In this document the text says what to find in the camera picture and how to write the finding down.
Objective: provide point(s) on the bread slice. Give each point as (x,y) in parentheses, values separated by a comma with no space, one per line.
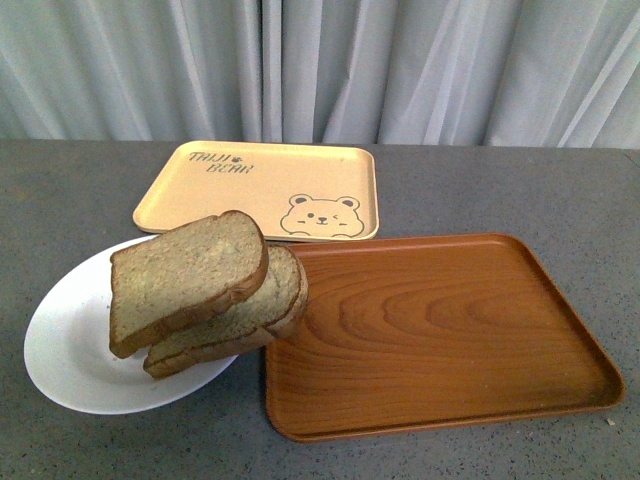
(183,277)
(272,312)

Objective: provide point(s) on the white round plate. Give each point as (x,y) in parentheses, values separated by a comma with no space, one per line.
(67,355)

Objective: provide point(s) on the yellow bear tray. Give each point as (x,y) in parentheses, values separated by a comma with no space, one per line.
(298,193)

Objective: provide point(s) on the brown wooden tray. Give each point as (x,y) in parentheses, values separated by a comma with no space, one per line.
(417,333)

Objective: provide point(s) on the grey curtain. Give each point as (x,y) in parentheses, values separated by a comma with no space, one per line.
(500,73)

